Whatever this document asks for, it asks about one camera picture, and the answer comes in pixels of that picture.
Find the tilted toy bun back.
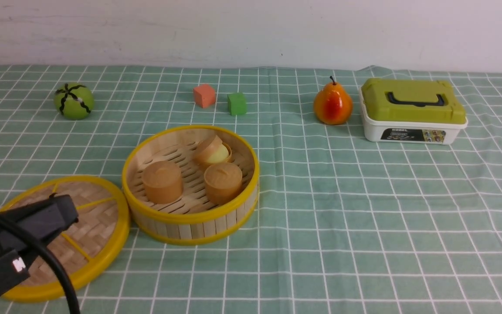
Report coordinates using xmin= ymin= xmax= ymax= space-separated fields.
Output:
xmin=193 ymin=135 xmax=233 ymax=172

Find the brown toy bun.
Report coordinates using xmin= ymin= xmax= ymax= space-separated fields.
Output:
xmin=142 ymin=160 xmax=183 ymax=204
xmin=204 ymin=162 xmax=243 ymax=205

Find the yellow bamboo steamer lid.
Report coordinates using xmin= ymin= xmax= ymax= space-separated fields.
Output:
xmin=1 ymin=175 xmax=131 ymax=290

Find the green checkered tablecloth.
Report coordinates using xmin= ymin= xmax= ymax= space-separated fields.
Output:
xmin=0 ymin=65 xmax=502 ymax=314

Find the brown toy bun right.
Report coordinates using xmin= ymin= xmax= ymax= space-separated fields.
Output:
xmin=204 ymin=162 xmax=243 ymax=205

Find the orange foam cube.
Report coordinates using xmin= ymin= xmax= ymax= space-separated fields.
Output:
xmin=193 ymin=84 xmax=217 ymax=109

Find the green toy watermelon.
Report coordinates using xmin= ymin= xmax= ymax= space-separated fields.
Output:
xmin=54 ymin=83 xmax=95 ymax=120

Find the brown toy bun left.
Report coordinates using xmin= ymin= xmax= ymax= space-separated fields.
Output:
xmin=142 ymin=160 xmax=183 ymax=204

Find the green foam cube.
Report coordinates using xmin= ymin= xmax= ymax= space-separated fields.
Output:
xmin=227 ymin=92 xmax=248 ymax=116

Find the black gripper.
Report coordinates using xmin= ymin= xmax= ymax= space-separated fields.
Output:
xmin=0 ymin=194 xmax=79 ymax=311

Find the yellow bamboo steamer basket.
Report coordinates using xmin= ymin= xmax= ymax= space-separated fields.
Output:
xmin=122 ymin=125 xmax=260 ymax=245

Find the black cable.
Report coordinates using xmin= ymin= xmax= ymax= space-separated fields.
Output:
xmin=0 ymin=201 xmax=81 ymax=314

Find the orange toy pear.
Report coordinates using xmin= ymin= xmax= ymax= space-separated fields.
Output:
xmin=313 ymin=75 xmax=354 ymax=125

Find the white box green lid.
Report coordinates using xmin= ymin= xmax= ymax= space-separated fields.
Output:
xmin=359 ymin=78 xmax=468 ymax=145

